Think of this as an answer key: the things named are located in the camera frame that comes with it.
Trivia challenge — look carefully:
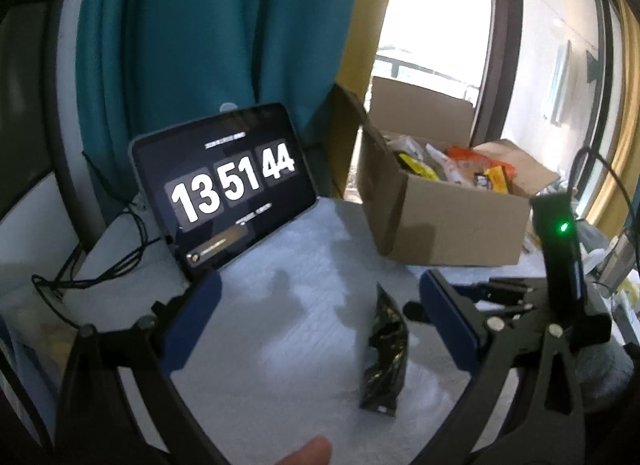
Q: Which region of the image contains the tablet with clock display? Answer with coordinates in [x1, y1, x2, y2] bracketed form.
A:
[129, 102, 320, 282]

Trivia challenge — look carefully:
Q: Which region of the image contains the black window frame post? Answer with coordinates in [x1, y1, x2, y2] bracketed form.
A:
[472, 0, 523, 146]

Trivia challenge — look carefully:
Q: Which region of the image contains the brown cardboard box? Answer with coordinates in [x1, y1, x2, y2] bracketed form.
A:
[327, 76, 561, 267]

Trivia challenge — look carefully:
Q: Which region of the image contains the black power bank cable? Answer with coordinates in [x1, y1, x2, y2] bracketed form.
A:
[570, 147, 640, 256]

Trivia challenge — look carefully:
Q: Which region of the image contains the person's right forearm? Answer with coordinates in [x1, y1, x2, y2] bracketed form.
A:
[570, 342, 633, 408]

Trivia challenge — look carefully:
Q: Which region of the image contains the grey wall panel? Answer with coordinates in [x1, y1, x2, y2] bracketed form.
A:
[547, 40, 571, 126]

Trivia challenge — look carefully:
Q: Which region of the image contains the teal curtain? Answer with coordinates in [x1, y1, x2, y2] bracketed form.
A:
[75, 0, 366, 170]

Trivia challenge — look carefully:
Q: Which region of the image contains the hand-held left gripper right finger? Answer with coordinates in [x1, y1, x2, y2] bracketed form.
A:
[419, 269, 591, 465]

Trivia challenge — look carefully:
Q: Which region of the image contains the orange snack packet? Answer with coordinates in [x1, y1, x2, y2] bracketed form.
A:
[447, 145, 516, 170]

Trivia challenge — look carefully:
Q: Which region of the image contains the balcony railing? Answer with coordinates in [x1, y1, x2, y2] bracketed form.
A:
[372, 47, 481, 103]

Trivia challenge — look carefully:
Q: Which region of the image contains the thin black cable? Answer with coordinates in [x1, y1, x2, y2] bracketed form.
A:
[31, 152, 171, 331]

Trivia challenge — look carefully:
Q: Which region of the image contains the small yellow orange packet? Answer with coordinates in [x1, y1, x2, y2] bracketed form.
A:
[482, 167, 511, 193]

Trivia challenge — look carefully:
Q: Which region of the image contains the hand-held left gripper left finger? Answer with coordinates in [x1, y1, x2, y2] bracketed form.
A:
[52, 269, 231, 465]

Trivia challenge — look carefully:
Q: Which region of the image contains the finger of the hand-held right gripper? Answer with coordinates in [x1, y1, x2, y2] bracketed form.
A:
[492, 301, 550, 321]
[470, 277, 547, 303]

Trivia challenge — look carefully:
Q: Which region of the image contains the yellow black snack packet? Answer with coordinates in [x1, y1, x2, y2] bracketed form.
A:
[397, 150, 438, 180]

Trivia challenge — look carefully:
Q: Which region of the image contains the white snack packet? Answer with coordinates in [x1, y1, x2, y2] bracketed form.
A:
[425, 142, 473, 186]

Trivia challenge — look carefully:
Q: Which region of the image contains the person's left hand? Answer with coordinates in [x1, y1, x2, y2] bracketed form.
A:
[272, 436, 333, 465]

